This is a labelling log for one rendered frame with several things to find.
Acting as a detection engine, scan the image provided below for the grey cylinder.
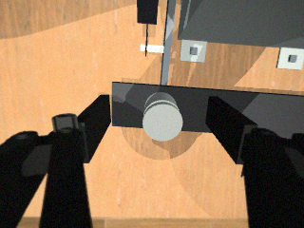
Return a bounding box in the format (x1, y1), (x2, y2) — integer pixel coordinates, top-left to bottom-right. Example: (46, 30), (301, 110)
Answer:
(142, 92), (182, 142)

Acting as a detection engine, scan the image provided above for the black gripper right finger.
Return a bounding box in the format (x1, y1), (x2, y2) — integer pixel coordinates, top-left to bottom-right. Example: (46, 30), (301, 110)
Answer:
(205, 96), (304, 228)

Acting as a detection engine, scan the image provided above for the black long thin rod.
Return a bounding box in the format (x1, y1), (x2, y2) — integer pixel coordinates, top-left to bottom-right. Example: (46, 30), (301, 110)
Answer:
(137, 0), (159, 57)

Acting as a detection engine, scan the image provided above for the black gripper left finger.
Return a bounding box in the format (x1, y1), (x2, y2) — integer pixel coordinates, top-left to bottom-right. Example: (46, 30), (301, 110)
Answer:
(0, 94), (111, 228)

